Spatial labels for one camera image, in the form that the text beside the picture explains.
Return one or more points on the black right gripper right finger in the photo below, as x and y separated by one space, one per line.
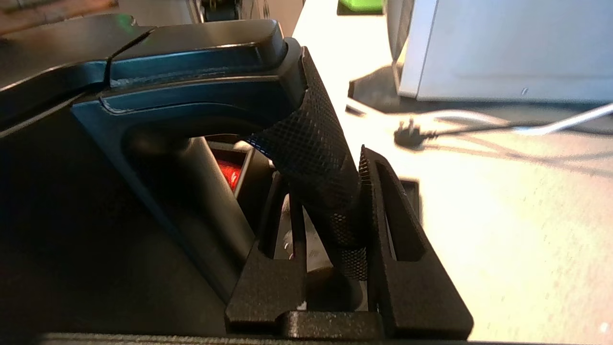
421 297

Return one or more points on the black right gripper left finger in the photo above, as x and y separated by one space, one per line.
268 292

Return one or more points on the black electric kettle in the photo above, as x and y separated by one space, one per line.
143 96

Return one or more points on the red coffee sachet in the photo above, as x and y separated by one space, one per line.
229 175

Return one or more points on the black power plug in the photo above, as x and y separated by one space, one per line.
411 134

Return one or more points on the silver microwave oven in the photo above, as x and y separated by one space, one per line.
503 48

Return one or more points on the black teleoperation stand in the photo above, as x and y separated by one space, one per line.
220 9

